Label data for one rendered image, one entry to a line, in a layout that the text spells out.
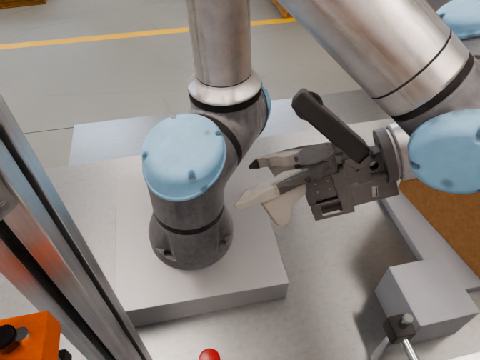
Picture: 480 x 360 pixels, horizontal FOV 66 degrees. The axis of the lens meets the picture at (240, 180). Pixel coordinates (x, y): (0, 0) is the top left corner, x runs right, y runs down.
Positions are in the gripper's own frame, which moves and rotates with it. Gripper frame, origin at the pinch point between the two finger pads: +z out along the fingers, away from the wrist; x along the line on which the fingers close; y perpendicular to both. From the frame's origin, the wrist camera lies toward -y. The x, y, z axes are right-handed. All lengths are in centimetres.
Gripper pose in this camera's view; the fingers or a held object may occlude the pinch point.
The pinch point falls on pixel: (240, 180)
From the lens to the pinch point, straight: 51.8
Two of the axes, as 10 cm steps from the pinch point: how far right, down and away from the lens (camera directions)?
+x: 1.4, -3.6, 9.2
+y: 3.3, 9.0, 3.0
